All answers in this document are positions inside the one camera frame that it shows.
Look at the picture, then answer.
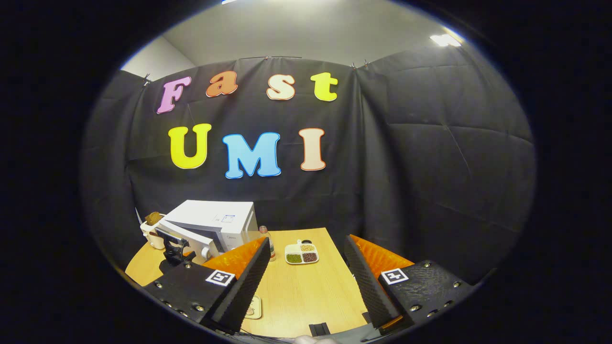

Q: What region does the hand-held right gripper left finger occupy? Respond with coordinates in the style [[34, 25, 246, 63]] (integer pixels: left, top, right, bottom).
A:
[[142, 236, 272, 334]]

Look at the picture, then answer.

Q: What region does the pale green square tray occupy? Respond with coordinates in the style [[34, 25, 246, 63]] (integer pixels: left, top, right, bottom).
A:
[[245, 295, 262, 320]]

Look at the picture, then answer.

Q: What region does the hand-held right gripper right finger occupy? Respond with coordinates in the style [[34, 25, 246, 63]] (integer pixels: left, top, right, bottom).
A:
[[344, 234, 479, 330]]

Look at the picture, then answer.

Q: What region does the ceiling light panel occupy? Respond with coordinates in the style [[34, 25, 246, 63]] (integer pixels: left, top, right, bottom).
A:
[[429, 32, 463, 47]]

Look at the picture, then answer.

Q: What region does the clear bottle with red label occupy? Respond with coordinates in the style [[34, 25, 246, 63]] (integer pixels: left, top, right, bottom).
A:
[[259, 226, 276, 262]]

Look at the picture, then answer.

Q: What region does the white toaster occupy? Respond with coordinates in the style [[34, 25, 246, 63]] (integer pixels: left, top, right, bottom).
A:
[[140, 217, 165, 250]]

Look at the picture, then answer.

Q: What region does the white divided dish of beans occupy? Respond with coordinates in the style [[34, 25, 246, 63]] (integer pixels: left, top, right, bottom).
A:
[[285, 240, 319, 265]]

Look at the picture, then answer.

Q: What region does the white microwave oven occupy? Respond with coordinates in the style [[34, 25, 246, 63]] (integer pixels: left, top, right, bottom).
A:
[[154, 200, 259, 261]]

